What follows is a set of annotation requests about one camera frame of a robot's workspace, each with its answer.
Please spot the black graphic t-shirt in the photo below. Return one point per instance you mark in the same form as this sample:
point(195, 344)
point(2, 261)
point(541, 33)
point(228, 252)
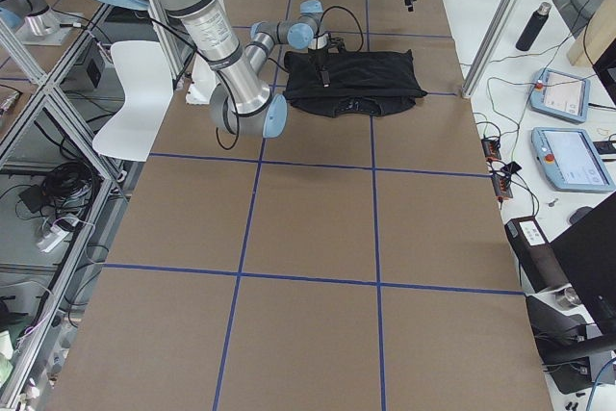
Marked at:
point(379, 83)

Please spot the black water bottle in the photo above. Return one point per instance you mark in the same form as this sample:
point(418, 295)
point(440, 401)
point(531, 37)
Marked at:
point(533, 27)

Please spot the far teach pendant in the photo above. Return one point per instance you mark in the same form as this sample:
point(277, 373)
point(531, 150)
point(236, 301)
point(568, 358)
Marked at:
point(561, 95)

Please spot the teach pendant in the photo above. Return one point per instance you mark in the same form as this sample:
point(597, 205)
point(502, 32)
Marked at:
point(561, 95)
point(570, 160)

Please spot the near teach pendant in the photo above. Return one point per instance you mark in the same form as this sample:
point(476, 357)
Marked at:
point(570, 160)

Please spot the black computer mouse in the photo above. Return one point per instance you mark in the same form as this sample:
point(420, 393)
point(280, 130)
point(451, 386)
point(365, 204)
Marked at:
point(579, 214)

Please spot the black monitor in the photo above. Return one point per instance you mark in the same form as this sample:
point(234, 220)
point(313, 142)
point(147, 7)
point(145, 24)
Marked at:
point(580, 356)

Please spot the aluminium frame post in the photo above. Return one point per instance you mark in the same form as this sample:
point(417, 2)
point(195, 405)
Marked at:
point(488, 46)

